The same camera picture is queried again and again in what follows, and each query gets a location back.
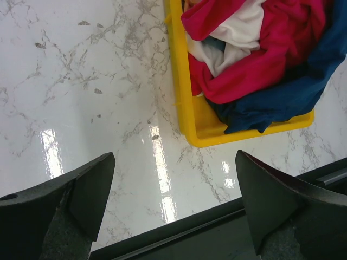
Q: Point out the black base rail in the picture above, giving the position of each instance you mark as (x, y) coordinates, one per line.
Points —
(221, 232)

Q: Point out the navy blue printed t shirt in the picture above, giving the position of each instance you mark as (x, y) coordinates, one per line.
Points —
(300, 89)

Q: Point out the yellow plastic bin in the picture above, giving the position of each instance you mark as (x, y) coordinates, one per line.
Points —
(197, 121)

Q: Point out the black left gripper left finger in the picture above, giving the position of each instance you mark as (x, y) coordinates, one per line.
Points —
(59, 218)

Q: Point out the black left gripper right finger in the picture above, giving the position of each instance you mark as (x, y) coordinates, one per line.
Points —
(302, 217)

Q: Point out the pink t shirt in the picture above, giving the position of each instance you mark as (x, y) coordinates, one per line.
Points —
(289, 32)

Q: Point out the white t shirt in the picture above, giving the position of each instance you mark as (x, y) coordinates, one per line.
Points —
(232, 40)

